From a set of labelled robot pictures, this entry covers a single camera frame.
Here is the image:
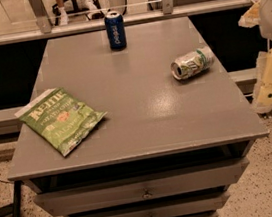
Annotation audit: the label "silver green 7up can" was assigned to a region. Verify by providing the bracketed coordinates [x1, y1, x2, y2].
[170, 46, 215, 80]

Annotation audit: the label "blue pepsi can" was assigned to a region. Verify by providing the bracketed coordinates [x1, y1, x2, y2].
[104, 11, 127, 51]

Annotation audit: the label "black office chair base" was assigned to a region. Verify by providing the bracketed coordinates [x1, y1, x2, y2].
[52, 0, 104, 26]

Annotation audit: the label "top grey drawer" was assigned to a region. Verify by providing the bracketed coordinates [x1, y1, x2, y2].
[35, 158, 249, 217]

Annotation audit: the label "person's legs white shoes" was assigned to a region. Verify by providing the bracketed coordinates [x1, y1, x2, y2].
[55, 0, 97, 26]

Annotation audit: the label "green kettle chips bag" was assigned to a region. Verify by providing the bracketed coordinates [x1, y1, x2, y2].
[15, 88, 106, 157]

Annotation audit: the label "middle grey drawer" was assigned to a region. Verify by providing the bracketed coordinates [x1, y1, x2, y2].
[79, 192, 229, 217]

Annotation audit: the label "metal window frame rail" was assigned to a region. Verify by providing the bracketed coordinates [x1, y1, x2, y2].
[0, 0, 260, 46]

